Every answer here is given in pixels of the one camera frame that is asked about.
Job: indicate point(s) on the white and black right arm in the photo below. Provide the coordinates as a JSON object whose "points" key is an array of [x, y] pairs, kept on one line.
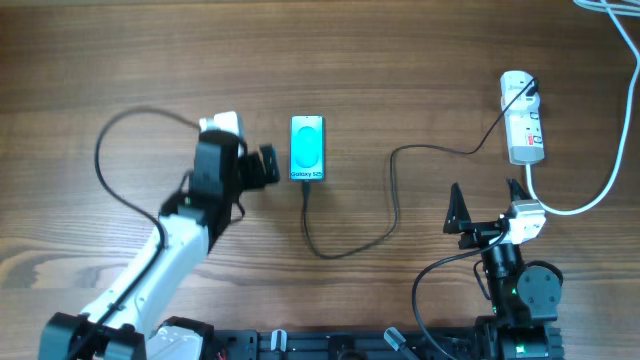
{"points": [[524, 295]]}

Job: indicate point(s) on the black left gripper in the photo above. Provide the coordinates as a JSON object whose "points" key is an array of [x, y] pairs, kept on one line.
{"points": [[257, 175]]}

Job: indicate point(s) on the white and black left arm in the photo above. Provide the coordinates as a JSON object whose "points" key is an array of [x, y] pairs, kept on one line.
{"points": [[119, 323]]}

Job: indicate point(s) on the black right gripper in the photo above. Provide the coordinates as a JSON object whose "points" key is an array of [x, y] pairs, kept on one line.
{"points": [[459, 220]]}

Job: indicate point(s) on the blue-screen Galaxy smartphone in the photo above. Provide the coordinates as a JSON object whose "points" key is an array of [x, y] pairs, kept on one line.
{"points": [[307, 148]]}

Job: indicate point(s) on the black mounting rail base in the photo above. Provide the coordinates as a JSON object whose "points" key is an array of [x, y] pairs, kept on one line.
{"points": [[350, 345]]}

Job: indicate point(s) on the white power strip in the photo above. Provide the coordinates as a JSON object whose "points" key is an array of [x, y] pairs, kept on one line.
{"points": [[520, 102]]}

